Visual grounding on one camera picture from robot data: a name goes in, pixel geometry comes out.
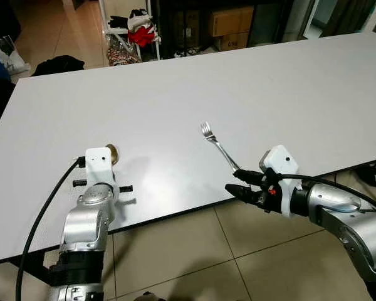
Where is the gold metal spoon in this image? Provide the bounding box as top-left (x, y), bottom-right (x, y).
top-left (106, 144), bottom-right (120, 166)

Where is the silver metal fork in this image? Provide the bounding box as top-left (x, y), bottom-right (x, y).
top-left (200, 122), bottom-right (240, 171)

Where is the small brown cardboard box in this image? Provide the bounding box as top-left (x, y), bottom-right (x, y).
top-left (214, 34), bottom-right (251, 51)

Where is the patterned shopping bag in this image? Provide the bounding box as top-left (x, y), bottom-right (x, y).
top-left (106, 34), bottom-right (142, 67)

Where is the black bag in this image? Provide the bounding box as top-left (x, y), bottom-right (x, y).
top-left (31, 55), bottom-right (86, 78)

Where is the red cloth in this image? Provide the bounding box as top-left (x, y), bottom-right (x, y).
top-left (128, 26), bottom-right (157, 48)

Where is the black shelf unit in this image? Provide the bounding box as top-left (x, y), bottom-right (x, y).
top-left (157, 0), bottom-right (314, 61)

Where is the white metal rack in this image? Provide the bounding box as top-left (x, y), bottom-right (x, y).
top-left (100, 0), bottom-right (162, 64)

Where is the white plastic bag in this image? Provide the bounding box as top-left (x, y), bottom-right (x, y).
top-left (0, 36), bottom-right (31, 77)

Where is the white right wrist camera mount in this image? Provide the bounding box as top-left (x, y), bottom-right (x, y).
top-left (258, 145), bottom-right (310, 218)

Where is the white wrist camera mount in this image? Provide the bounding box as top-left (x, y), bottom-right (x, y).
top-left (84, 147), bottom-right (120, 189)
top-left (258, 145), bottom-right (310, 218)

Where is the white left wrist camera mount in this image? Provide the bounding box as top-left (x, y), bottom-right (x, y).
top-left (84, 147), bottom-right (120, 189)

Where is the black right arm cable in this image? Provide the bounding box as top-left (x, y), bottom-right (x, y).
top-left (273, 172), bottom-right (376, 218)

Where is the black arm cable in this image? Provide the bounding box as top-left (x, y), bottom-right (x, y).
top-left (273, 172), bottom-right (376, 218)
top-left (15, 156), bottom-right (88, 301)

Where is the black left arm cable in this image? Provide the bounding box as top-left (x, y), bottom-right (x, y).
top-left (15, 156), bottom-right (88, 301)

